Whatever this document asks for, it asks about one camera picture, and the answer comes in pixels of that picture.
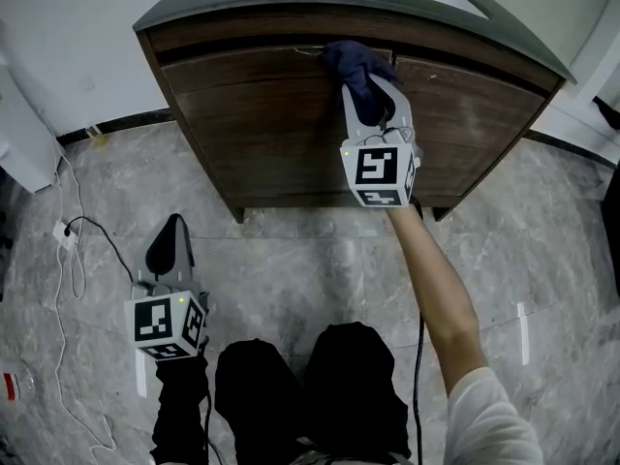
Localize black-topped wooden vanity cabinet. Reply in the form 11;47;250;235
132;0;578;225

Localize person's right forearm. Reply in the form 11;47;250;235
387;201;488;391

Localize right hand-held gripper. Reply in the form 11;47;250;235
340;76;421;208

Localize clear bottle with red label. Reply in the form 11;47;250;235
0;364;36;402

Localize white cable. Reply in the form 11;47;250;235
47;142;117;452

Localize dark blue wiping cloth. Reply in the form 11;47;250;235
318;40;401;128

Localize person's left forearm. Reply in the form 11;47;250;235
149;349;212;465

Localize black power cable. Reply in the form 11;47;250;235
62;215;137;285

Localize person's black trousers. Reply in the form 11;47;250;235
214;321;413;465

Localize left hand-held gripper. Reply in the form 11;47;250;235
124;214;209;360

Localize black and white bathtub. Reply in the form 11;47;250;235
602;165;620;304

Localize black oblong object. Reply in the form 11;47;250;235
593;95;620;133

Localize white floor appliance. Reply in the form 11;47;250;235
0;16;62;194

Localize white power strip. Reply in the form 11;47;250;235
51;220;78;251

